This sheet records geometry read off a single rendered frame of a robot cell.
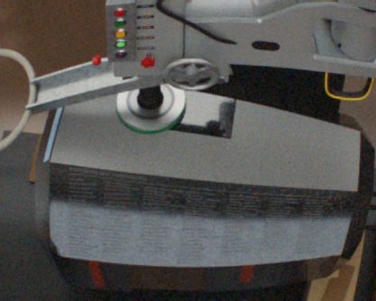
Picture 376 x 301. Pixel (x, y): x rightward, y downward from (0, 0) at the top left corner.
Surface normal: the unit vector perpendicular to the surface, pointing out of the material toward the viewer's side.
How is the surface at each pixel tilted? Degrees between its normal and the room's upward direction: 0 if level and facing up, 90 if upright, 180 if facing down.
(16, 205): 0
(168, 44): 90
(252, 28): 90
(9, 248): 0
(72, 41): 0
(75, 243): 45
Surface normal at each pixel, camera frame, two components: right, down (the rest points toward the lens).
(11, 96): 0.01, -0.51
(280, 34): 0.01, 0.86
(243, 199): -0.07, 0.24
